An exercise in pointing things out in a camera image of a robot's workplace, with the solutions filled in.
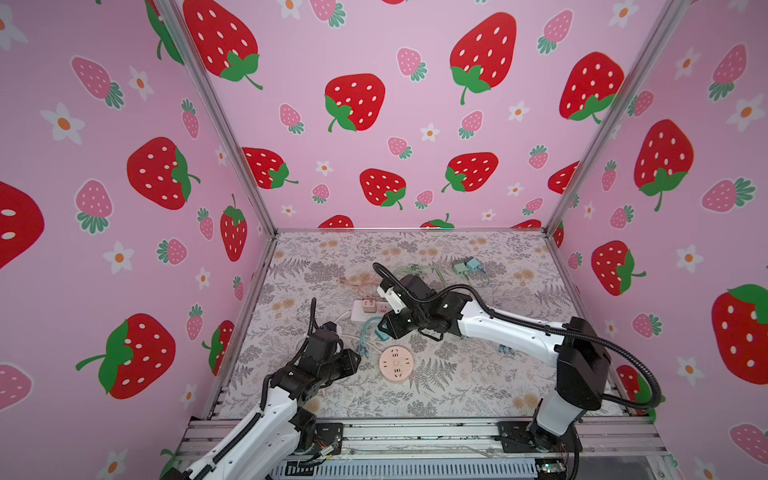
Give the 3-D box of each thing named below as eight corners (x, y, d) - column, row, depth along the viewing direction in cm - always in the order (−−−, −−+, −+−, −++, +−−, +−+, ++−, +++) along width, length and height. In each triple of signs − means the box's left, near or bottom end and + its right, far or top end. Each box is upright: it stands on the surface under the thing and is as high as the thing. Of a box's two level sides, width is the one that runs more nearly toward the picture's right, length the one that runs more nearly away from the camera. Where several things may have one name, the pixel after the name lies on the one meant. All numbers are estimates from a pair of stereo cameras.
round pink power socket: (378, 381, 85) (377, 377, 83) (379, 349, 91) (379, 345, 89) (413, 381, 85) (414, 377, 83) (412, 349, 91) (412, 345, 89)
